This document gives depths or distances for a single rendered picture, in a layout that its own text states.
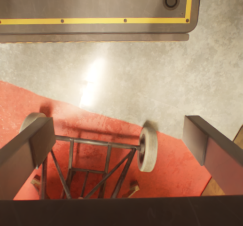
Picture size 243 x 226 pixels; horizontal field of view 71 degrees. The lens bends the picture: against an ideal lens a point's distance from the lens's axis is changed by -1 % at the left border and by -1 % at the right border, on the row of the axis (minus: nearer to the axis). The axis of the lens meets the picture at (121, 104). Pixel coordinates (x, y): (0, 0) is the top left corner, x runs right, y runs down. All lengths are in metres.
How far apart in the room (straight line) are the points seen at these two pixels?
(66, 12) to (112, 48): 0.35
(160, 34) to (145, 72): 0.35
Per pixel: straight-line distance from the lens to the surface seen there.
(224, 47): 0.94
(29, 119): 0.80
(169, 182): 1.11
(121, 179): 0.67
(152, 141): 0.74
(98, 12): 0.49
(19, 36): 0.55
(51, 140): 0.17
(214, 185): 1.14
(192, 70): 0.88
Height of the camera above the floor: 0.80
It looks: 73 degrees down
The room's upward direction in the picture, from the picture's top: 176 degrees clockwise
